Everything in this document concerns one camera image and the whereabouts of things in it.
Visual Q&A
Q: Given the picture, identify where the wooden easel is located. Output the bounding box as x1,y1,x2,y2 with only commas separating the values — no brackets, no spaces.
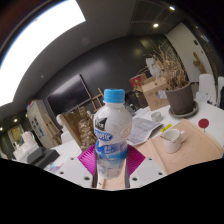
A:
87,87,105,113

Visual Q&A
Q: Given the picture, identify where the black wall screen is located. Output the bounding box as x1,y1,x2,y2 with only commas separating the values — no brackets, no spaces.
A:
45,73,93,118

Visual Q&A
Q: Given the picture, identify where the wooden figure sculpture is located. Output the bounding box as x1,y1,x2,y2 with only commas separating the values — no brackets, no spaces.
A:
192,51,207,75

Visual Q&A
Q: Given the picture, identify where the grey pot with dried plant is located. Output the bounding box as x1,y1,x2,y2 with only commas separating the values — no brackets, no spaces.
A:
149,44,196,116

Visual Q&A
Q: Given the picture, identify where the grey printed newspaper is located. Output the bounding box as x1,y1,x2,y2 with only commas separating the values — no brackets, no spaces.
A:
126,116,164,147

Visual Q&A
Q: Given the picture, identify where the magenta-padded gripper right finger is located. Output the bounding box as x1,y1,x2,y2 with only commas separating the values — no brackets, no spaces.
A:
125,143,168,189

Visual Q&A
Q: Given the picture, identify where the bright ceiling light panel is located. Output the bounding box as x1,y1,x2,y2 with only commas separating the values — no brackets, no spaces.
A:
0,0,87,108

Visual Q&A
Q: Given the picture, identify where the brown cardboard box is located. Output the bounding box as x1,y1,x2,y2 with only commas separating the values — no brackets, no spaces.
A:
141,76,170,112

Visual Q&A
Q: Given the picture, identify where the small yellow packet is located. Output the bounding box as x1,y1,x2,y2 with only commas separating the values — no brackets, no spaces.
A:
160,123,173,133

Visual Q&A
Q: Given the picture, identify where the white ceramic mug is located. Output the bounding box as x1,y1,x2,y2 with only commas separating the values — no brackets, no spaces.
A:
160,128,188,154

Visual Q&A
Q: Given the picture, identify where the flat round red coaster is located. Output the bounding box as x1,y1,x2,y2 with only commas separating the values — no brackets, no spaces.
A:
197,118,210,130

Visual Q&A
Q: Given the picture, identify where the black box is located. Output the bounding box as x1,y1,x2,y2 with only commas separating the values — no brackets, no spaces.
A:
26,146,61,169

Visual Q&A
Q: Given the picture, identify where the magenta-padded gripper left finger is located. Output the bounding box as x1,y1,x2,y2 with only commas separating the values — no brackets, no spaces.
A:
54,143,99,189

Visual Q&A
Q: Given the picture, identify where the brown relief sculpture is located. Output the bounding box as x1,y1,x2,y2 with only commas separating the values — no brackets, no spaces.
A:
59,105,98,151

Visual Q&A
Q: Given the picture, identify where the red cardboard box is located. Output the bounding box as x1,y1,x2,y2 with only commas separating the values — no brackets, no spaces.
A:
129,73,148,90

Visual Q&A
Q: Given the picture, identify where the white blue-capped drink bottle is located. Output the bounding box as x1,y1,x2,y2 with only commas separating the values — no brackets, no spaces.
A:
93,88,133,181

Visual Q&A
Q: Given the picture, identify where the white cabinet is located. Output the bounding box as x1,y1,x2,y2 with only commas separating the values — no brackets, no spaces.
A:
26,99,59,149

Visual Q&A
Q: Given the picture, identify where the small white cup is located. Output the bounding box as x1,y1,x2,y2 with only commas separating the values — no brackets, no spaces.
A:
150,111,164,123

